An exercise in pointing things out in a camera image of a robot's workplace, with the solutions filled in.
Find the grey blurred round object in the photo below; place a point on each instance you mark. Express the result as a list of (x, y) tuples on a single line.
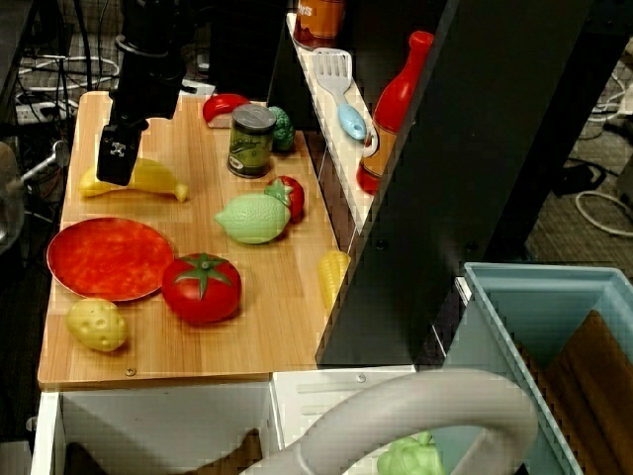
[(9, 198)]

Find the red toy chili slice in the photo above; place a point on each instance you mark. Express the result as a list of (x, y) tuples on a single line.
[(220, 106)]

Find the red toy ketchup bottle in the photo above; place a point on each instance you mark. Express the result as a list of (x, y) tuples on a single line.
[(395, 104)]

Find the red round plate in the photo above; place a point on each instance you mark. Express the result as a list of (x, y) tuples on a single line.
[(109, 259)]

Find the white toy kitchen shelf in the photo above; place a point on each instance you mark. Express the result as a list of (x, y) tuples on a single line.
[(306, 69)]

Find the brown board in bin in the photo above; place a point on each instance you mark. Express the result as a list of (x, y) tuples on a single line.
[(593, 386)]

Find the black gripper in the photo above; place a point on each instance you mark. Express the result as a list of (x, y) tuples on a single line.
[(146, 84)]

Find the light blue plastic bin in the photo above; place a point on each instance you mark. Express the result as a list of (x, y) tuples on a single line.
[(534, 297)]

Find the yellow toy potato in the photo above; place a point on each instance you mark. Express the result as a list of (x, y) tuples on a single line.
[(96, 325)]

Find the green toy lemon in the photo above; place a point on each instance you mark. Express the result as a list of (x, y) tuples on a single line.
[(252, 220)]

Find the yellow toy corn cob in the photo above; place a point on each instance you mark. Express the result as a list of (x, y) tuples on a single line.
[(331, 277)]

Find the green labelled toy can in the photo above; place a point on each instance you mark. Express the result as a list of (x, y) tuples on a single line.
[(249, 143)]

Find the yellow toy banana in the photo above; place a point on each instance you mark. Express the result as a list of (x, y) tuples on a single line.
[(154, 178)]

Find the light green toy vegetable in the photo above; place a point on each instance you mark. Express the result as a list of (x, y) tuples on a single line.
[(410, 457)]

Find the black frame structure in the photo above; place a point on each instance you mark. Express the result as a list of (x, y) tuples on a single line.
[(445, 198)]

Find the orange toy can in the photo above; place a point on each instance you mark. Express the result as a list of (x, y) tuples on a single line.
[(319, 20)]

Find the red toy tomato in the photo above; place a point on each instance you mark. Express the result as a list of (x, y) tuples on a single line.
[(203, 292)]

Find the silver metal clamp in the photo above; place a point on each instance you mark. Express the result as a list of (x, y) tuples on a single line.
[(58, 152)]

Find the green toy broccoli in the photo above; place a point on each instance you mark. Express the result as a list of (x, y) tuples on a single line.
[(284, 128)]

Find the white power strip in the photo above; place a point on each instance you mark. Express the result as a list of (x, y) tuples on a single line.
[(29, 113)]

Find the white toy kitchen cabinet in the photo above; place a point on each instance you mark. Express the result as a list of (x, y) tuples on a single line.
[(148, 420)]

